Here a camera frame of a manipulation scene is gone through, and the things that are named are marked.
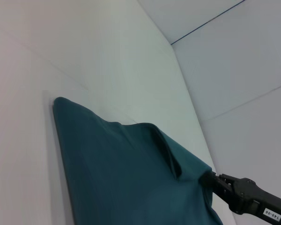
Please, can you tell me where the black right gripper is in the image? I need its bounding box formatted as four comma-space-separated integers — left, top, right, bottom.
199, 171, 281, 225

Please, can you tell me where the blue-green short-sleeved shirt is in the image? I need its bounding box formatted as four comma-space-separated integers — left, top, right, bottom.
52, 96, 223, 225

